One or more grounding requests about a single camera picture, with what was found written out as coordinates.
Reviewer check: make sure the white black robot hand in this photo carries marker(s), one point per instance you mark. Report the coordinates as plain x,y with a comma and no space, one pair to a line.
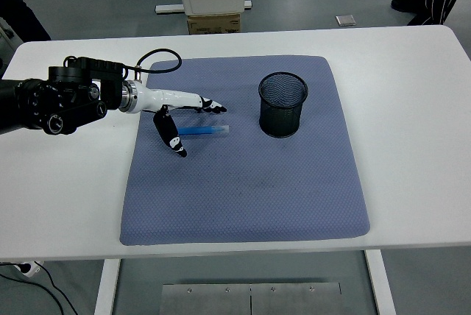
162,98

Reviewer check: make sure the blue marker with clear cap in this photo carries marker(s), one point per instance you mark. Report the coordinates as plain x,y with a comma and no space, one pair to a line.
202,130

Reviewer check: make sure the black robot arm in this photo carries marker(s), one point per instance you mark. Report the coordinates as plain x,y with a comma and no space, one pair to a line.
66,98

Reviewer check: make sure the black mesh pen holder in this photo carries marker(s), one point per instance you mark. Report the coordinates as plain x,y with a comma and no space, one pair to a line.
281,116

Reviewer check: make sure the brown cardboard box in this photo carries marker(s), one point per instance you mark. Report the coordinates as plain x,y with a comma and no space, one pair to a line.
213,25

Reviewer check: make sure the white base bar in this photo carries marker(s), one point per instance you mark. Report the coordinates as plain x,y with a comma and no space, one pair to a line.
169,8

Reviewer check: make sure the blue-grey textured mat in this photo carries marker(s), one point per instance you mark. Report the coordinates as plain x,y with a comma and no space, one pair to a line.
239,190

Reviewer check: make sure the person in dark trousers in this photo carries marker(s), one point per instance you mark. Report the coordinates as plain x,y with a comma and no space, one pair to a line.
18,13

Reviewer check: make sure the white table leg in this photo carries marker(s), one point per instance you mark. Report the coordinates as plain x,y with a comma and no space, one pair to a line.
106,285
380,285

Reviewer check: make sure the small grey floor plate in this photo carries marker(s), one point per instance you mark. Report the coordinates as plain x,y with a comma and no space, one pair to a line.
346,20

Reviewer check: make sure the white power strip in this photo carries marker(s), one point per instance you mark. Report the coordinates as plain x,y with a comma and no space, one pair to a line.
29,268

